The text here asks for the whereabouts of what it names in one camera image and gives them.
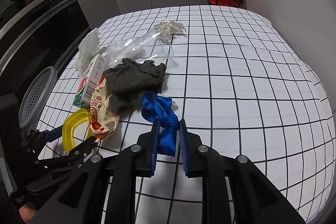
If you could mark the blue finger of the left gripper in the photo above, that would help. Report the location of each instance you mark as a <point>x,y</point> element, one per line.
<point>75,156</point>
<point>53,134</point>

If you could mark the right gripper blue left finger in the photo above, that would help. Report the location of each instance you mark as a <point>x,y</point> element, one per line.
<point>137,160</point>

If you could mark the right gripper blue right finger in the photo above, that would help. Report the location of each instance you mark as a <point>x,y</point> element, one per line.
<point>202,161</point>

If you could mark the blue ribbon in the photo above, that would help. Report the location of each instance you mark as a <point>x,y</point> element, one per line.
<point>156,107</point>

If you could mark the clear plastic cup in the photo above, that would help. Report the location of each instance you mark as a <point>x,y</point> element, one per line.
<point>154,45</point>

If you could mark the grey perforated trash basket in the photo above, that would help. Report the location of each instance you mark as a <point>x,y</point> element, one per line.
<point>36,97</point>

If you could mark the person's left hand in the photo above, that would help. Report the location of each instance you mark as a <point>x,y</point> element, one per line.
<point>27,214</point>

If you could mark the yellow square plastic lid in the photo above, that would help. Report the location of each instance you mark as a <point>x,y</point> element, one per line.
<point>76,128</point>

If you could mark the red beige snack wrapper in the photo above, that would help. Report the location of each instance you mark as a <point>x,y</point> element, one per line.
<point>103,121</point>

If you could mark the green white medicine box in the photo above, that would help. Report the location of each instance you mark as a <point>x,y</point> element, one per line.
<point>89,81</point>

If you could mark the dark grey cloth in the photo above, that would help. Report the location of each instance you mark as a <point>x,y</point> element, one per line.
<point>128,81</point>

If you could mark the white black checked tablecloth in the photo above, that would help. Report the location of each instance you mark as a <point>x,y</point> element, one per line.
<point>243,90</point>

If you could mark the white crumpled plastic glove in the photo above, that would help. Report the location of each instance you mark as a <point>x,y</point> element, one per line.
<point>88,49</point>

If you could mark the black built-in oven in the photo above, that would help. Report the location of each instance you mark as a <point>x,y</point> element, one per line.
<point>45,33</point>

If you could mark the crumpled clear plastic bag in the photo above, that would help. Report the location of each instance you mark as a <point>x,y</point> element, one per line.
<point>117,50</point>

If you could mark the crumpled cream paper wad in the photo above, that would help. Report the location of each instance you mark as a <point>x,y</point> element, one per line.
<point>167,28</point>

